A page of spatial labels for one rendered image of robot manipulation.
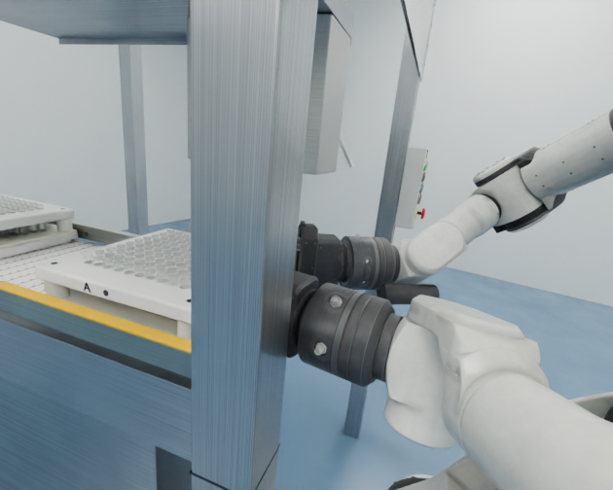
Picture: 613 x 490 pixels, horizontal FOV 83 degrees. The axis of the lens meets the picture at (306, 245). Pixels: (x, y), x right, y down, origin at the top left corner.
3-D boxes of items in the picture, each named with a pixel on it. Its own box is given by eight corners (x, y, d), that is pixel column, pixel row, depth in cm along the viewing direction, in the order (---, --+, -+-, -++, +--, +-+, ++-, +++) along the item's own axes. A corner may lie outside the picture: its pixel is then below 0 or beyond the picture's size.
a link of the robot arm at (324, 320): (232, 261, 34) (342, 295, 29) (283, 241, 43) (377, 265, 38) (228, 368, 38) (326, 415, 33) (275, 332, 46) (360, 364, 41)
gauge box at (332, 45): (336, 171, 58) (351, 38, 52) (316, 175, 48) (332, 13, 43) (224, 157, 65) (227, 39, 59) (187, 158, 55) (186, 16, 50)
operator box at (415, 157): (415, 221, 129) (428, 149, 122) (412, 229, 114) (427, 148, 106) (398, 218, 131) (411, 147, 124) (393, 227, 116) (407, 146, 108)
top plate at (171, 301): (34, 279, 45) (32, 263, 44) (167, 237, 67) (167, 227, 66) (192, 327, 37) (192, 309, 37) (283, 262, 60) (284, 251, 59)
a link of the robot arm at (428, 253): (402, 246, 53) (455, 207, 59) (378, 264, 61) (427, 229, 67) (429, 280, 52) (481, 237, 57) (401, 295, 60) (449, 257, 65)
